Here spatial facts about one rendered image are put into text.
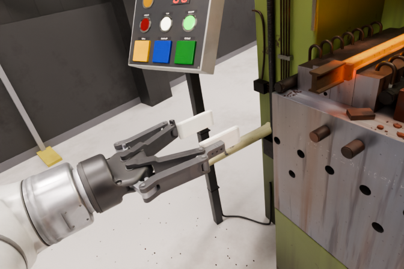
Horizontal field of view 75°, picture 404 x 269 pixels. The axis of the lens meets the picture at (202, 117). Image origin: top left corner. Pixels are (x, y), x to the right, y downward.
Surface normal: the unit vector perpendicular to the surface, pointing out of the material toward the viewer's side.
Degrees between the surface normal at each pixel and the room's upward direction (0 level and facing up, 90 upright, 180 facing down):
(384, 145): 90
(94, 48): 90
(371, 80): 90
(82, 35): 90
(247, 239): 0
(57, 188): 33
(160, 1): 60
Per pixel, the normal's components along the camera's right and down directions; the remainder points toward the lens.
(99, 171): 0.14, -0.56
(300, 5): -0.84, 0.36
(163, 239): -0.15, -0.86
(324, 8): 0.52, 0.35
